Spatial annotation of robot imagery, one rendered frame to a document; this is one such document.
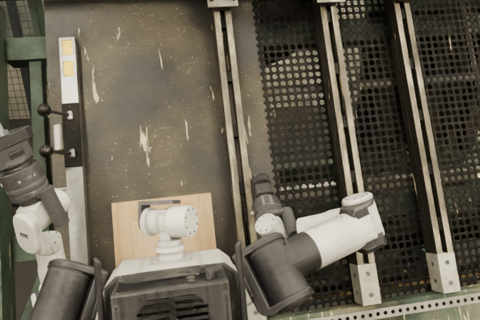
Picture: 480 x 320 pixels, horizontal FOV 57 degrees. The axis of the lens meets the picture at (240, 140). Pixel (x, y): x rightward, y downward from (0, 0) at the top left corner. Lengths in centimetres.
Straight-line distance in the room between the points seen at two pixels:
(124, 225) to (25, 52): 67
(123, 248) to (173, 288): 67
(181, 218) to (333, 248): 34
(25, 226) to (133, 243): 43
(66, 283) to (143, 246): 51
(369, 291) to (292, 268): 60
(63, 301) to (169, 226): 24
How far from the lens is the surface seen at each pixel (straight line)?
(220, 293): 80
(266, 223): 122
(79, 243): 145
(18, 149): 109
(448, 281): 165
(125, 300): 80
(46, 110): 138
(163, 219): 95
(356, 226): 105
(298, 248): 98
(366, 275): 152
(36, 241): 112
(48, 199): 108
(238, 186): 140
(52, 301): 97
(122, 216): 145
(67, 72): 152
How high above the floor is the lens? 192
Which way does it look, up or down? 22 degrees down
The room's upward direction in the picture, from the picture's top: 2 degrees counter-clockwise
